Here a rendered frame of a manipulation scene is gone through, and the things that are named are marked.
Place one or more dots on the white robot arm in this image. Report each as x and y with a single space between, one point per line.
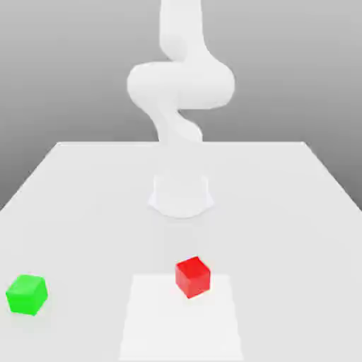
181 84

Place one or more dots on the small red cube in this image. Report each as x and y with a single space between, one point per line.
193 277

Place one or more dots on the small green cube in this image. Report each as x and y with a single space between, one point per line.
26 295

